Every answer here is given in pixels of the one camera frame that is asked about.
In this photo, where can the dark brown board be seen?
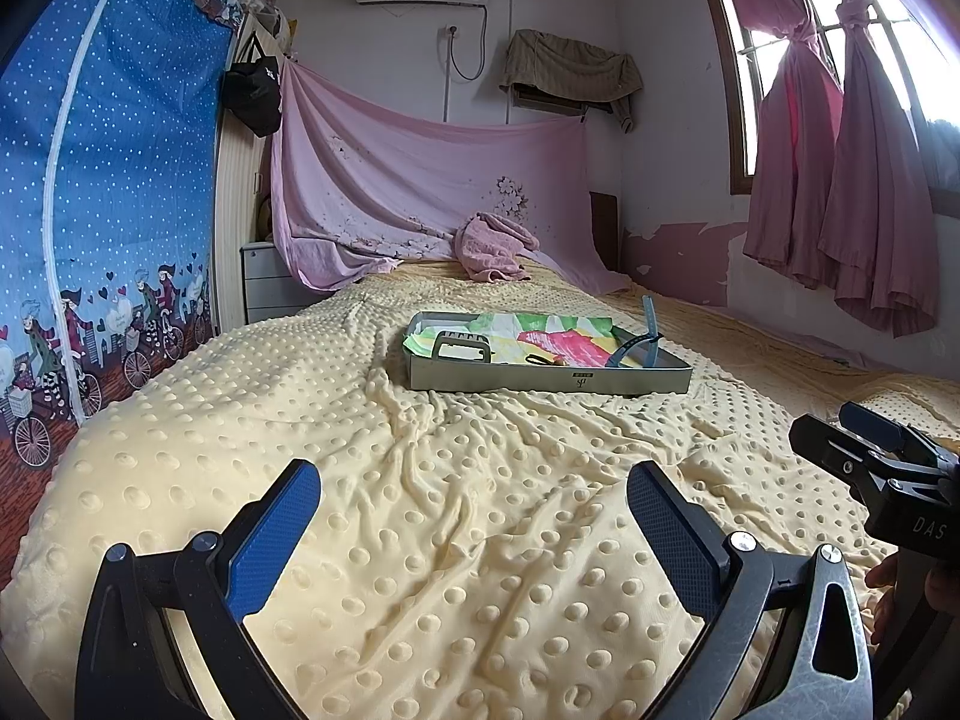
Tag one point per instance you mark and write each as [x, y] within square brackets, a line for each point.
[604, 232]

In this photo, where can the light wooden cabinet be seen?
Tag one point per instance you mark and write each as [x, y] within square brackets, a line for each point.
[236, 202]

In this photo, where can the arched window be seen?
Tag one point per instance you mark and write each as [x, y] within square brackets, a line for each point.
[759, 60]

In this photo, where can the pink towel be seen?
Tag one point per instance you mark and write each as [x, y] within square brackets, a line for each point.
[491, 247]

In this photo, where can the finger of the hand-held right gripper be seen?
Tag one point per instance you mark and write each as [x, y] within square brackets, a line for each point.
[870, 424]
[832, 446]

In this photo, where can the grey metal tray box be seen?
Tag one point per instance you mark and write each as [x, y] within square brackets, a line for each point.
[525, 381]

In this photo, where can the yellow dotted blanket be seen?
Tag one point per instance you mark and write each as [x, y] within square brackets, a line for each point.
[450, 502]

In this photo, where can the pink bed sheet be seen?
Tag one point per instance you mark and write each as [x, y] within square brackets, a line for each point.
[412, 165]

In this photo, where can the pink curtain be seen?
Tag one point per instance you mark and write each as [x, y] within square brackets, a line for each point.
[877, 202]
[787, 165]

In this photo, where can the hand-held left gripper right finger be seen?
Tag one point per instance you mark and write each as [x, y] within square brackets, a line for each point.
[671, 532]

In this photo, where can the person's right hand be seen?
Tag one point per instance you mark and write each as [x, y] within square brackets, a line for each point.
[885, 585]

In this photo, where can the blue printed fabric wardrobe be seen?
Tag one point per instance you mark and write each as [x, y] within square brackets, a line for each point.
[112, 165]

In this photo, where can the olive cloth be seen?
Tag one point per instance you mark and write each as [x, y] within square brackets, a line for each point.
[570, 60]

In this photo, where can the blue wrist watch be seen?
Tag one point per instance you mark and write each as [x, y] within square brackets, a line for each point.
[652, 319]

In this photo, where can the grey drawer unit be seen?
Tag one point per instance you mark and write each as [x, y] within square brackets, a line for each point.
[262, 285]

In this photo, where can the black bag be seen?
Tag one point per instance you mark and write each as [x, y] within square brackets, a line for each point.
[251, 94]

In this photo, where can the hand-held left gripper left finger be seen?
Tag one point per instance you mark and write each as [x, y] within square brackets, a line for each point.
[274, 532]

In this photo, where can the translucent beige claw clip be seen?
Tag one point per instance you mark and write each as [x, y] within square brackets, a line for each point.
[461, 335]

